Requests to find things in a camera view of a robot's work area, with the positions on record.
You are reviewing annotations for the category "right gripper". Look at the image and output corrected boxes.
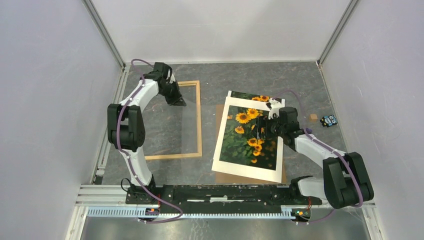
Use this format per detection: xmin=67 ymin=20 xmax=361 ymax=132
xmin=249 ymin=113 xmax=286 ymax=140

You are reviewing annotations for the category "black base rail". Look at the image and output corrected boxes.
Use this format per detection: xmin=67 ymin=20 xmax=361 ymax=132
xmin=123 ymin=184 xmax=323 ymax=219

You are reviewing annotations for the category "wooden picture frame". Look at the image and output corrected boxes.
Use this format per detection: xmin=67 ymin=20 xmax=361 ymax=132
xmin=143 ymin=80 xmax=203 ymax=161

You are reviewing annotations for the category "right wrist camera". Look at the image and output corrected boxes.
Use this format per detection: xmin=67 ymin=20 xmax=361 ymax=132
xmin=266 ymin=97 xmax=283 ymax=120

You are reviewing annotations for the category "white photo mat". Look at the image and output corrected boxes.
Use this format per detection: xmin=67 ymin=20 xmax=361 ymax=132
xmin=211 ymin=96 xmax=286 ymax=184

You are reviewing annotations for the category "small wooden cube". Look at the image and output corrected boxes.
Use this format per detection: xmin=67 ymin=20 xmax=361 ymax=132
xmin=309 ymin=113 xmax=318 ymax=122

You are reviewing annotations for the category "black blue toy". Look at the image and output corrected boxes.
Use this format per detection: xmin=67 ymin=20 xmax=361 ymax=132
xmin=320 ymin=114 xmax=338 ymax=128

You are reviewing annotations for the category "brown backing board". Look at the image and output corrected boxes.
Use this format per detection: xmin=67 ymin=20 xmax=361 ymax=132
xmin=214 ymin=104 xmax=288 ymax=185

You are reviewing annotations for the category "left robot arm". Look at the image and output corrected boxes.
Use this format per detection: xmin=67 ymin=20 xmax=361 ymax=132
xmin=107 ymin=62 xmax=186 ymax=204

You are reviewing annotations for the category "sunflower photo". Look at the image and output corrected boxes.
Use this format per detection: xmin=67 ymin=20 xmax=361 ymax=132
xmin=228 ymin=91 xmax=282 ymax=103

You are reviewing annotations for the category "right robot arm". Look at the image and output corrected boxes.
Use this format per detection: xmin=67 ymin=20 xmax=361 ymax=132
xmin=253 ymin=107 xmax=375 ymax=209

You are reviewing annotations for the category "white slotted cable duct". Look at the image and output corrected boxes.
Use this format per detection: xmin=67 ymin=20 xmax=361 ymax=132
xmin=86 ymin=206 xmax=310 ymax=220

